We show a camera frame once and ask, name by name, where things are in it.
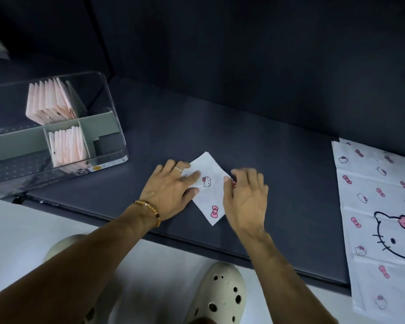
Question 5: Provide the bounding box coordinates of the person's left hand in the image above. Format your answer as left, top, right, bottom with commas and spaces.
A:
140, 159, 202, 230

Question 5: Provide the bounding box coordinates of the person's right hand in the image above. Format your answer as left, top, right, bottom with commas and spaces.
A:
222, 167, 269, 239

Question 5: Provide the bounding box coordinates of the clear plastic organizer box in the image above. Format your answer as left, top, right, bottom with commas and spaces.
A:
0, 71, 129, 199

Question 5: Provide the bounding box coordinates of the pink bags row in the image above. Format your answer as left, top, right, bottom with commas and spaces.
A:
71, 126, 88, 162

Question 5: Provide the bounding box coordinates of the stack of kitty bags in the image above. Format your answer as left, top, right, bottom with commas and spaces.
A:
330, 138, 405, 318

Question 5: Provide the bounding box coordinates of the white kitty bags group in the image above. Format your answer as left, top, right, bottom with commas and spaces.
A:
330, 140, 405, 318

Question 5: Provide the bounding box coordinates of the stack of polka dot bags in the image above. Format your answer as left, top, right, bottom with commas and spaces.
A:
59, 77, 78, 119

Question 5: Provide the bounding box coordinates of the person's left forearm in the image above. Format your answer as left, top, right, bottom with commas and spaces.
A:
0, 202, 159, 324

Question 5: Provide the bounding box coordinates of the person's right forearm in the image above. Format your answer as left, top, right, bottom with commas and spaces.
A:
238, 231, 338, 324

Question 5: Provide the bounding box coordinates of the cream right clog shoe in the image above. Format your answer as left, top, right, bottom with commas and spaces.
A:
185, 261, 247, 324

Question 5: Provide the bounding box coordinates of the cream clog shoe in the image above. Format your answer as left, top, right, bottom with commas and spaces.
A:
185, 261, 247, 324
44, 234, 124, 324

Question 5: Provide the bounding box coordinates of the cream left clog shoe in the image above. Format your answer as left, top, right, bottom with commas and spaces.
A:
44, 234, 124, 324

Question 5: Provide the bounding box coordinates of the dark blue sofa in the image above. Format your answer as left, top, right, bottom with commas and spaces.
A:
0, 0, 405, 297

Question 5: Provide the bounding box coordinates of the brown bead bracelet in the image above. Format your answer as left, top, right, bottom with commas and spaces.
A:
134, 200, 162, 228

